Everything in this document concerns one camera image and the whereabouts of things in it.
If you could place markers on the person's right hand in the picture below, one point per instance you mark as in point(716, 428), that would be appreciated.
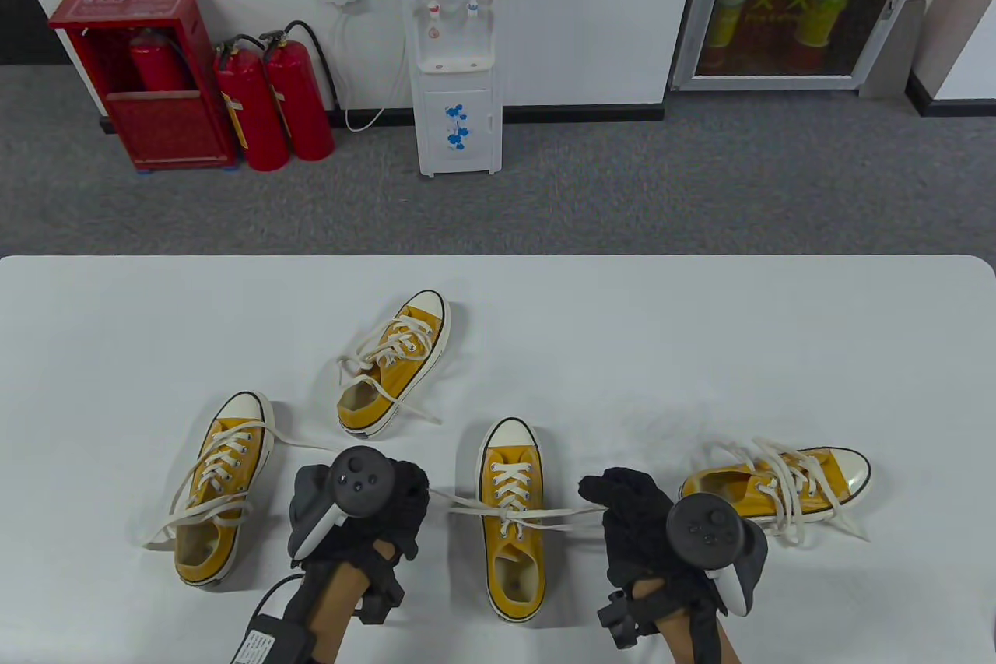
point(634, 532)

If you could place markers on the person's left hand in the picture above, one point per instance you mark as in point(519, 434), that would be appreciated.
point(408, 508)

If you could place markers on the white shoe lace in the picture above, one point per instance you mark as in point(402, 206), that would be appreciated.
point(397, 343)
point(226, 454)
point(782, 461)
point(510, 477)

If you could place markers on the person's right forearm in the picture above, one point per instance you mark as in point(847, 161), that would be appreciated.
point(677, 633)

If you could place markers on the black hand controller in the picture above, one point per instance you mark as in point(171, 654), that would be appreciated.
point(700, 528)
point(359, 481)

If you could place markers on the white water dispenser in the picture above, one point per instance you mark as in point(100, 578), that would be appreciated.
point(459, 142)

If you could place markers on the red fire extinguisher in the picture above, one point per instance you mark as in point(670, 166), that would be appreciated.
point(156, 68)
point(299, 103)
point(253, 111)

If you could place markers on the red extinguisher cabinet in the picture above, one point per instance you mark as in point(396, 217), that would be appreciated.
point(167, 127)

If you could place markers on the glass fire hydrant cabinet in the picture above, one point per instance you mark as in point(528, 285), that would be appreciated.
point(809, 2)

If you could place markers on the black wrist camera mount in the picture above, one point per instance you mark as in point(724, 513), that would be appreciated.
point(622, 621)
point(381, 594)

